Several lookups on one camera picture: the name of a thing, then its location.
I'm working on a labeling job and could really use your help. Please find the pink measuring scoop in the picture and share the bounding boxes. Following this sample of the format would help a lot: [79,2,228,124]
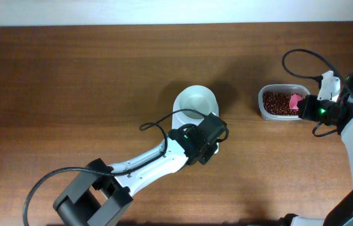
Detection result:
[288,94,303,110]

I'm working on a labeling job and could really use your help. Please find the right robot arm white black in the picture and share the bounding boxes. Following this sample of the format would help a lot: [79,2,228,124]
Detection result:
[278,71,353,226]

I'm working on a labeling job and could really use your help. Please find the red beans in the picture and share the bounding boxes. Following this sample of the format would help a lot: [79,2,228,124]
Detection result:
[262,91,298,116]

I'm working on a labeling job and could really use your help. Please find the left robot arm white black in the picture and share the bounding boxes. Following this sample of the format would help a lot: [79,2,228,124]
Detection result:
[53,113,229,225]

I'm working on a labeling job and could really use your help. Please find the white round bowl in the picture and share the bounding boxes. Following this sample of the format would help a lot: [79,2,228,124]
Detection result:
[173,85,219,116]

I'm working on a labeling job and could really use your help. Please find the clear plastic container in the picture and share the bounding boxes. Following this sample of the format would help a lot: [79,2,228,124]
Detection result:
[258,84,310,121]

